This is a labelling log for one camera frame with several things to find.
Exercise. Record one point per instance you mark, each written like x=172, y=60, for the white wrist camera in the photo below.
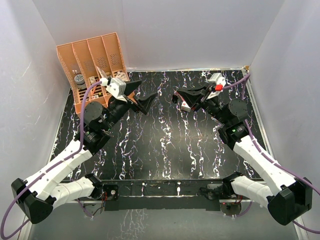
x=116, y=87
x=217, y=83

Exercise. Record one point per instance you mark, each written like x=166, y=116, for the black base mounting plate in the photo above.
x=174, y=194

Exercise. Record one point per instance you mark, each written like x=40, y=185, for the aluminium frame rail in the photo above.
x=161, y=218

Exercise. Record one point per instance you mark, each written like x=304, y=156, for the white striped card packet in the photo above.
x=101, y=73

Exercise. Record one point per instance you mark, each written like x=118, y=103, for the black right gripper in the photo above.
x=193, y=96

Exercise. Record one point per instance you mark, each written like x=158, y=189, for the small beige box in organizer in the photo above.
x=93, y=79

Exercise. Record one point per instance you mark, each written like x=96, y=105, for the orange plastic file organizer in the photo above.
x=82, y=57

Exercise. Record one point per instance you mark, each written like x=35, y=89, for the white labelled packet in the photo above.
x=122, y=75

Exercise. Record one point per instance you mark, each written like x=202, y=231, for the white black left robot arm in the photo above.
x=39, y=194

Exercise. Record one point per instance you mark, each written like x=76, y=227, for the grey round tin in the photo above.
x=80, y=81

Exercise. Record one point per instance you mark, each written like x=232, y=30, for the small white red box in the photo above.
x=185, y=107

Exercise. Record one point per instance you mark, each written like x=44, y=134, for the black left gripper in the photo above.
x=143, y=104

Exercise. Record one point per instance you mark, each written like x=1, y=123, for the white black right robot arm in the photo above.
x=285, y=196

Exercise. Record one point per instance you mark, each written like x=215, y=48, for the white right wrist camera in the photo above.
x=217, y=83

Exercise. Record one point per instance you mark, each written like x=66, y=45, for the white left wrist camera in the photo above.
x=116, y=87

